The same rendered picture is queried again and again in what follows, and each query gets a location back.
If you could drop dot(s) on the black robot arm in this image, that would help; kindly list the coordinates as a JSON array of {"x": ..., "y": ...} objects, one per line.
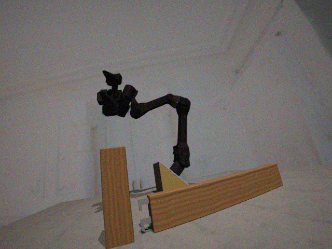
[{"x": 181, "y": 150}]

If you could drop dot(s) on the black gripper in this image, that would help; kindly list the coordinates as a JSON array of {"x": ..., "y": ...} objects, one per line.
[{"x": 114, "y": 100}]

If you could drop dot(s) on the wooden rail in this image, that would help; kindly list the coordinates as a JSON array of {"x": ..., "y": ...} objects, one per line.
[{"x": 174, "y": 207}]

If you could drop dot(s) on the wooden post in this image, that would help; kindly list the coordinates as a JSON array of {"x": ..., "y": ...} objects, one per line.
[{"x": 117, "y": 212}]

